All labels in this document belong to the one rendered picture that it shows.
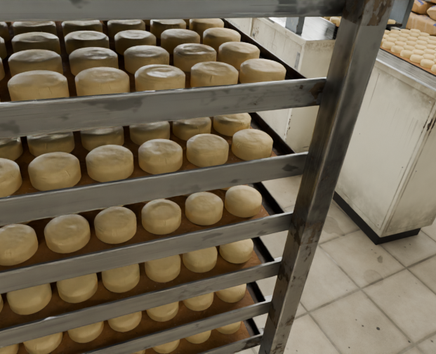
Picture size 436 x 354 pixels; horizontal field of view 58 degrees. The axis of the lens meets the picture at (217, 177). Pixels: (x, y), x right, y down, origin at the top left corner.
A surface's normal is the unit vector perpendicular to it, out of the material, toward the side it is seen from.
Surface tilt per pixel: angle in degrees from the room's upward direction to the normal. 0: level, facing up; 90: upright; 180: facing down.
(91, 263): 90
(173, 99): 90
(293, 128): 90
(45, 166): 0
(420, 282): 0
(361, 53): 90
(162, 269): 0
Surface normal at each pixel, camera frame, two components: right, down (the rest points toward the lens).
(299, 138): 0.35, 0.57
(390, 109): -0.93, 0.14
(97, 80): 0.07, -0.81
